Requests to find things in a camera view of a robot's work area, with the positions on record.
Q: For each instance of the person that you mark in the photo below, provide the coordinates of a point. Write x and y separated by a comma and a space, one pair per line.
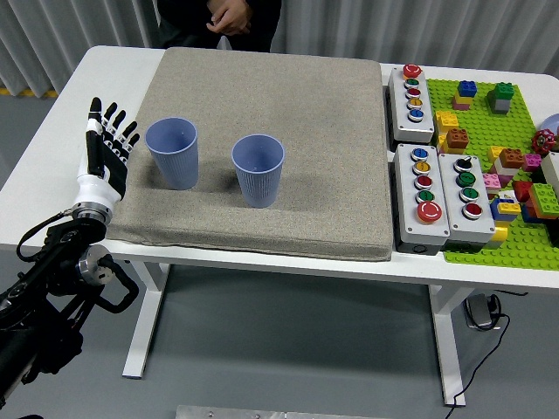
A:
188, 26

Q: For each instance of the orange toy brick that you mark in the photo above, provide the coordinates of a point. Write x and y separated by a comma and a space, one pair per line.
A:
457, 140
511, 158

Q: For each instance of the grey five-button control box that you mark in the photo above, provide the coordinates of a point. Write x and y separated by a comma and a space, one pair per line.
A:
399, 118

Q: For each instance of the lavender plate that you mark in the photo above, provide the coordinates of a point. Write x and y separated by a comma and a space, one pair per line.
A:
552, 123

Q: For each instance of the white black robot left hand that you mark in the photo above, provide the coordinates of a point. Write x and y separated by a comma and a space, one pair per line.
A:
98, 190

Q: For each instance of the green studded baseplate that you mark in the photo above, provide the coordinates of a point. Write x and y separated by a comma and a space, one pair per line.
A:
480, 122

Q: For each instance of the grey-brown fabric mat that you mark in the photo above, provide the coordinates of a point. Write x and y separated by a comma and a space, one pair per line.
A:
305, 131

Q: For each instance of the person's hand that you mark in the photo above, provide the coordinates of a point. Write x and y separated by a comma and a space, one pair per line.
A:
235, 18

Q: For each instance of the pink toy brick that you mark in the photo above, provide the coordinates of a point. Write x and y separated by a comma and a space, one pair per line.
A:
532, 162
491, 181

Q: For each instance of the white toy brick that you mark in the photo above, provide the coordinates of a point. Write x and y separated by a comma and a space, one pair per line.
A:
506, 171

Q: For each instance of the white block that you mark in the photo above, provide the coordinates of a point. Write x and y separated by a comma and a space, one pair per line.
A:
552, 170

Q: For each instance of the yellow black floor tape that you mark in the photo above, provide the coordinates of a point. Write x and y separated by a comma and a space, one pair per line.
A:
26, 92

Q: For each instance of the grey four-control switch box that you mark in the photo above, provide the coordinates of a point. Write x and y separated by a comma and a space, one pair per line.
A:
450, 205

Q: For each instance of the green grey brick stack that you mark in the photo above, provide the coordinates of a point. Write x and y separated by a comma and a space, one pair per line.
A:
502, 98

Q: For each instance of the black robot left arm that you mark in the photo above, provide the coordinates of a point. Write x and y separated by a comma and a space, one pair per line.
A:
52, 270

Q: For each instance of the large green toy brick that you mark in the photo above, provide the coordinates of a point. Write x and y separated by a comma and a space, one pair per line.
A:
543, 201

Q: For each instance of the blue yellow toy brick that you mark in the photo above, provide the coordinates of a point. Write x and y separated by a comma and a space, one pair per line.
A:
504, 210

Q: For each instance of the red toy brick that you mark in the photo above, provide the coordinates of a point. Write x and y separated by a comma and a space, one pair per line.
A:
522, 192

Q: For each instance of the yellow round toy brick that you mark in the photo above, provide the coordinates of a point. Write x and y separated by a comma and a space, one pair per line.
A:
498, 235

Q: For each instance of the grey-white curtain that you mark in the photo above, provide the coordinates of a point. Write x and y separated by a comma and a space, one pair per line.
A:
349, 26

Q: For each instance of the blue yellow pink brick stack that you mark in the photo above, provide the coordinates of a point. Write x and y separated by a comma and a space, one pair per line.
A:
464, 97

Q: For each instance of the white table leg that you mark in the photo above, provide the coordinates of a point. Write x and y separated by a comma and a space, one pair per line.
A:
450, 349
135, 362

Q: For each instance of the blue ribbed plastic cup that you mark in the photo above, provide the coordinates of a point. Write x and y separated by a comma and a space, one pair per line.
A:
172, 161
257, 183

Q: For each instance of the grey box with large red button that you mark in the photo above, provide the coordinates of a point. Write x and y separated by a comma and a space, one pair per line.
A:
406, 209

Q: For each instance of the red valve handwheel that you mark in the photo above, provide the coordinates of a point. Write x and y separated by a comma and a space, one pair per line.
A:
543, 142

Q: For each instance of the grey power adapter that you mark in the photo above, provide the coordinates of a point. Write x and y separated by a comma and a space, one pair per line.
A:
478, 312

